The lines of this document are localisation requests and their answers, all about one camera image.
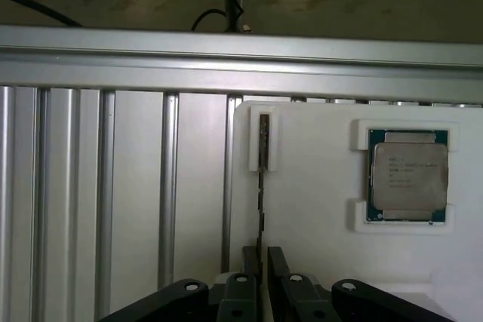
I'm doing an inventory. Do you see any silver CPU chip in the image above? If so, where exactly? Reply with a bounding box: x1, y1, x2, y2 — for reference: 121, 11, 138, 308
364, 127, 452, 225

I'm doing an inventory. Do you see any black looped cable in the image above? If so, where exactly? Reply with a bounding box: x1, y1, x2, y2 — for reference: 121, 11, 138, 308
191, 8, 229, 32

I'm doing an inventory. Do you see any white parts rack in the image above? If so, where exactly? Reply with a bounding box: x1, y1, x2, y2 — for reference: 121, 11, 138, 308
232, 99, 483, 322

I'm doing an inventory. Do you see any black floor cable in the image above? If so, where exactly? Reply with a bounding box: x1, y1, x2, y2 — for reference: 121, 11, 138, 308
0, 0, 82, 29

